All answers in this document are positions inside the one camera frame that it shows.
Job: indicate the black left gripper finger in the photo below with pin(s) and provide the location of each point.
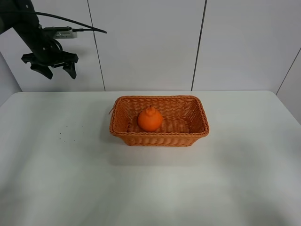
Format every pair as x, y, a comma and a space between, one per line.
70, 69
44, 70

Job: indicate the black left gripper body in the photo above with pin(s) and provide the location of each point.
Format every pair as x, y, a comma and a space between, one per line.
48, 52

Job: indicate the orange fruit with knob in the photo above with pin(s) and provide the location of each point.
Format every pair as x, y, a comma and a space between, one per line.
150, 119

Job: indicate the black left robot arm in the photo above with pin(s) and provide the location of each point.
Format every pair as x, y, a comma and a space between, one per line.
21, 16

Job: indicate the orange wicker basket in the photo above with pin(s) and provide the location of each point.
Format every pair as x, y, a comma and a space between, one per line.
184, 120

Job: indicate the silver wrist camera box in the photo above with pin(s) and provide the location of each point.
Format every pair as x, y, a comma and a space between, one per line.
60, 32

